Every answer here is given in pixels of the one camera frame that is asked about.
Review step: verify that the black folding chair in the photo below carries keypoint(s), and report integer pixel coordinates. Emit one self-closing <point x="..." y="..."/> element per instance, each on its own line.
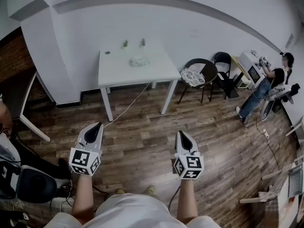
<point x="224" y="79"/>

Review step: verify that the white square table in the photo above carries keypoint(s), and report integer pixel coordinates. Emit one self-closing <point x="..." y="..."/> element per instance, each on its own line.
<point x="142" y="73"/>

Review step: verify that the white box with green print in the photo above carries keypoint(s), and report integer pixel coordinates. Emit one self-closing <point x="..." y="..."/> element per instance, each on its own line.
<point x="139" y="61"/>

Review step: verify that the white microwave oven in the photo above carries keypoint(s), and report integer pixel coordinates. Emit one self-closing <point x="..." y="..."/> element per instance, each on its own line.
<point x="249" y="65"/>

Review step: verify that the person's white shirt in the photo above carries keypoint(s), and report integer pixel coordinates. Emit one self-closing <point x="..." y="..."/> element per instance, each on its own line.
<point x="133" y="212"/>

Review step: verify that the white power strip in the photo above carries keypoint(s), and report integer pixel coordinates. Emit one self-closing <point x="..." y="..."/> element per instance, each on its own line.
<point x="266" y="134"/>

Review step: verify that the white-framed desk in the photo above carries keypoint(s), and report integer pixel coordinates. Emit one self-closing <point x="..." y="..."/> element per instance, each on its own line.
<point x="28" y="125"/>

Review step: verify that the round grey table grommet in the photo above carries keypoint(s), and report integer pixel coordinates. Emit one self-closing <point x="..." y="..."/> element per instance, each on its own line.
<point x="107" y="53"/>

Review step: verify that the floral patterned seat cushion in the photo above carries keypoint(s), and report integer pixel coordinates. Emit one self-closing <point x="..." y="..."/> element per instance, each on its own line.
<point x="192" y="77"/>

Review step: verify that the small potted green plant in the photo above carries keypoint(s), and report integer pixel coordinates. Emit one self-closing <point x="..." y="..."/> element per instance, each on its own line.
<point x="125" y="44"/>
<point x="142" y="43"/>

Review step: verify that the person's yellow-green shoe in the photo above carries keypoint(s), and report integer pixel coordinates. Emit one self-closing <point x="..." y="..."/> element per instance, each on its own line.
<point x="120" y="191"/>
<point x="151" y="189"/>

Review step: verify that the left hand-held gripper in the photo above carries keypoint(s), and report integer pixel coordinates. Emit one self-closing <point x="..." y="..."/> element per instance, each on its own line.
<point x="82" y="159"/>

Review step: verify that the person's left forearm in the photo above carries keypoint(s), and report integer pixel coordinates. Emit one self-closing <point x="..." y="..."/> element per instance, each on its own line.
<point x="82" y="196"/>

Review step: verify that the person's right forearm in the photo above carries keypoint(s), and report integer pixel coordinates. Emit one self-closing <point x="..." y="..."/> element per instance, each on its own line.
<point x="186" y="198"/>

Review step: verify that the dark wicker tub chair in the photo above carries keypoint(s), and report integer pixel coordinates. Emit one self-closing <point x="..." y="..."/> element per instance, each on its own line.
<point x="210" y="68"/>

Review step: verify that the small white toaster oven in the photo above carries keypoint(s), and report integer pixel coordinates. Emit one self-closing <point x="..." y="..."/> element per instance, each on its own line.
<point x="243" y="84"/>

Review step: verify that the light wooden chair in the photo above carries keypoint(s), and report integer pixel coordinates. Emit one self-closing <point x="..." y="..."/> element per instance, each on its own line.
<point x="266" y="193"/>

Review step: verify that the silver laptop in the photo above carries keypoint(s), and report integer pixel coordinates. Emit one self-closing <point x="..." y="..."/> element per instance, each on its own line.
<point x="295" y="180"/>

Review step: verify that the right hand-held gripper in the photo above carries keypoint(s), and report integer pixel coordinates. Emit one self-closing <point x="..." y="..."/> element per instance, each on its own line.
<point x="190" y="165"/>

